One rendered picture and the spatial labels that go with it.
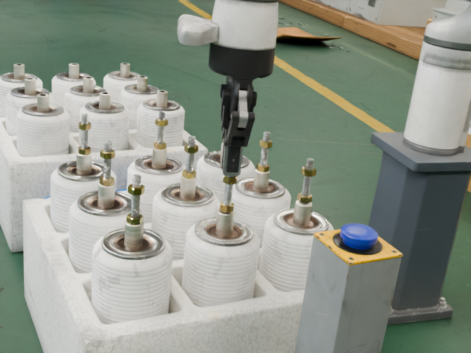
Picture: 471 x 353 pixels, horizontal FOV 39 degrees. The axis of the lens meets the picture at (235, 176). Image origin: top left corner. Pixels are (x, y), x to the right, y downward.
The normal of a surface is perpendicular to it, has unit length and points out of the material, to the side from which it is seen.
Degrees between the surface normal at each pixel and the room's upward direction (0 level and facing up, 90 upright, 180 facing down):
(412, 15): 90
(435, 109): 90
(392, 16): 90
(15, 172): 90
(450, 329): 0
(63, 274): 0
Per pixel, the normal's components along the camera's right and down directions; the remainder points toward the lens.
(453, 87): 0.00, 0.37
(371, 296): 0.44, 0.37
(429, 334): 0.10, -0.92
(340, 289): -0.89, 0.08
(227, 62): -0.41, 0.30
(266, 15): 0.65, 0.20
